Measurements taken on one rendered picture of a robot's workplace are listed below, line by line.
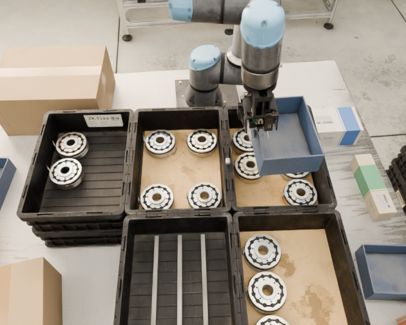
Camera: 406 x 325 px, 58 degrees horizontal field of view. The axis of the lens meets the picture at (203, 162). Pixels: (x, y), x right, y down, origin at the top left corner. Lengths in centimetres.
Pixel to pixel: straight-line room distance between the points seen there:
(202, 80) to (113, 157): 44
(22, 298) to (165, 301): 37
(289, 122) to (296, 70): 76
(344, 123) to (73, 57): 108
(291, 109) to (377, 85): 195
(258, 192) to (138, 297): 48
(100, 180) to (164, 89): 59
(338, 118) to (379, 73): 160
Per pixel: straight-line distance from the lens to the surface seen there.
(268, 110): 80
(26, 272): 114
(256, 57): 69
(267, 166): 89
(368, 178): 140
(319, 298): 109
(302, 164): 92
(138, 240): 111
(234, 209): 103
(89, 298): 123
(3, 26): 362
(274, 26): 66
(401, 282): 133
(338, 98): 171
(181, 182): 119
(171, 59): 291
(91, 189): 123
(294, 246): 112
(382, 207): 136
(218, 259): 107
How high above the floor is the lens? 184
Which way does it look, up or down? 55 degrees down
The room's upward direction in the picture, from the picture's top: straight up
